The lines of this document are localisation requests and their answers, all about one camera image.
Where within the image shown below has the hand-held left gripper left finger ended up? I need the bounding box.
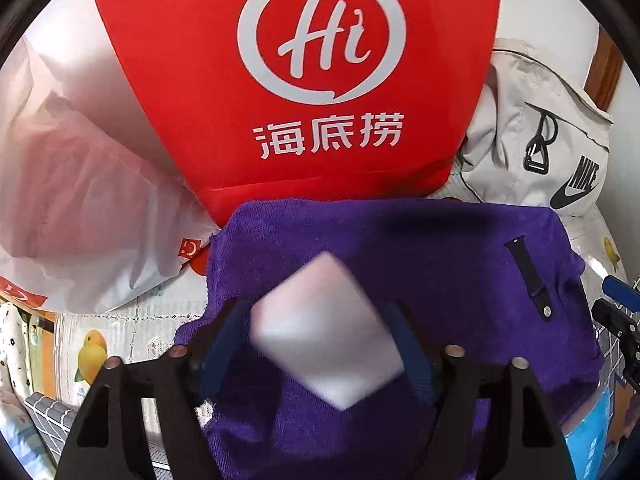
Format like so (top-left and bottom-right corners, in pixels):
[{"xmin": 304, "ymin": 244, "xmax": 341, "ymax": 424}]
[{"xmin": 54, "ymin": 297, "xmax": 256, "ymax": 480}]

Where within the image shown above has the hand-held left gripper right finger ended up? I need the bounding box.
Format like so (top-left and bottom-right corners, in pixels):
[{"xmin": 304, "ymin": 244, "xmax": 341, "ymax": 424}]
[{"xmin": 380, "ymin": 300, "xmax": 583, "ymax": 480}]

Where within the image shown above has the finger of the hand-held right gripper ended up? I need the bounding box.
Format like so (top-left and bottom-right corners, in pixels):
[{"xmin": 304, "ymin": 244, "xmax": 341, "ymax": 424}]
[
  {"xmin": 601, "ymin": 274, "xmax": 640, "ymax": 308},
  {"xmin": 591, "ymin": 299, "xmax": 640, "ymax": 358}
]

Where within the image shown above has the white sponge block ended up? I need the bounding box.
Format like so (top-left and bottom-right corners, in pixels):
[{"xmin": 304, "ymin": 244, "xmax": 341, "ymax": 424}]
[{"xmin": 250, "ymin": 251, "xmax": 406, "ymax": 409}]

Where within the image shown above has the purple towel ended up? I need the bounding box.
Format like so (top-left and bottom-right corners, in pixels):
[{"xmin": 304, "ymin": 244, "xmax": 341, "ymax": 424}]
[{"xmin": 172, "ymin": 197, "xmax": 603, "ymax": 480}]

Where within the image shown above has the white printed sack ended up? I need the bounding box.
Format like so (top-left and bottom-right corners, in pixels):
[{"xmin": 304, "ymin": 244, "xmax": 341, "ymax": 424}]
[{"xmin": 47, "ymin": 200, "xmax": 631, "ymax": 411}]

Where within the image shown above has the blue printed packet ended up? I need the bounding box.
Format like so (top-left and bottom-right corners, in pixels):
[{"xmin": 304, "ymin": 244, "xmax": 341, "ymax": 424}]
[{"xmin": 562, "ymin": 385, "xmax": 616, "ymax": 480}]

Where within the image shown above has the beige backpack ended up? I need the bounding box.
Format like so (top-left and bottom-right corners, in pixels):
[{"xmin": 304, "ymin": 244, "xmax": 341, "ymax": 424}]
[{"xmin": 430, "ymin": 37, "xmax": 616, "ymax": 226}]

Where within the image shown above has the white floral cloth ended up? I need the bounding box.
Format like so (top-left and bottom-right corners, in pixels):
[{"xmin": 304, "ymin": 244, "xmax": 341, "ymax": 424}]
[{"xmin": 0, "ymin": 305, "xmax": 56, "ymax": 398}]

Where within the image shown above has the white plastic bag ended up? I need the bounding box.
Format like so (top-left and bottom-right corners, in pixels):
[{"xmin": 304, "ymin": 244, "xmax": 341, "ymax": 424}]
[{"xmin": 0, "ymin": 35, "xmax": 221, "ymax": 313}]

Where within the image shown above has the red paper bag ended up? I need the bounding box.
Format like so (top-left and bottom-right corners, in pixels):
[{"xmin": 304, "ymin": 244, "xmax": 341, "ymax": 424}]
[{"xmin": 87, "ymin": 0, "xmax": 503, "ymax": 228}]

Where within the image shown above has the black watch strap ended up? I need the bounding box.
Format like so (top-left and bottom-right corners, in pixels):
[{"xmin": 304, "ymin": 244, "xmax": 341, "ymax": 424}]
[{"xmin": 504, "ymin": 236, "xmax": 553, "ymax": 321}]

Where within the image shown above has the brown wooden door frame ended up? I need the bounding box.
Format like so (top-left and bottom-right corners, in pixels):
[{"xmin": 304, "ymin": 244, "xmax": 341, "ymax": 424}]
[{"xmin": 585, "ymin": 25, "xmax": 626, "ymax": 113}]

